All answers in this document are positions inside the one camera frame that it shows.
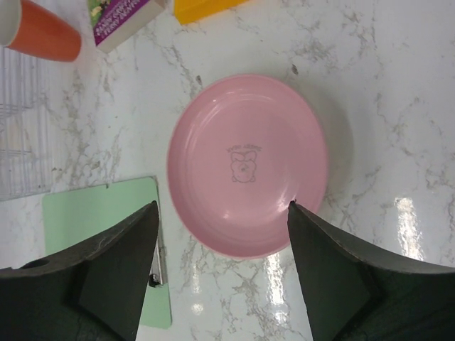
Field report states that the purple paperback book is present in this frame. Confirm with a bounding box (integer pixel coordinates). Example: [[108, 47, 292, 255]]
[[86, 0, 166, 53]]

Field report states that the pink plate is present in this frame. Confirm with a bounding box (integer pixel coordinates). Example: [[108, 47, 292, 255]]
[[167, 74, 329, 259]]

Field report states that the orange mug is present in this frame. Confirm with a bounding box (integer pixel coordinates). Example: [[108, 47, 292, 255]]
[[1, 0, 82, 63]]

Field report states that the green clipboard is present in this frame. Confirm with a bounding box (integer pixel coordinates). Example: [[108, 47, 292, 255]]
[[42, 177, 172, 329]]

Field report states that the orange mat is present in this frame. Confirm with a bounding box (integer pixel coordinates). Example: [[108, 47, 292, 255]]
[[173, 0, 247, 25]]

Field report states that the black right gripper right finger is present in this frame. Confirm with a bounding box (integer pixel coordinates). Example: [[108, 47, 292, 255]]
[[287, 201, 454, 340]]

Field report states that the white wire dish rack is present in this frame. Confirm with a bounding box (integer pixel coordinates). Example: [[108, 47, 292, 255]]
[[1, 47, 52, 201]]

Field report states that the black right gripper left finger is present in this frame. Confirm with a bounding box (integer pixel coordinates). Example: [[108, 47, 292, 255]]
[[1, 201, 159, 340]]

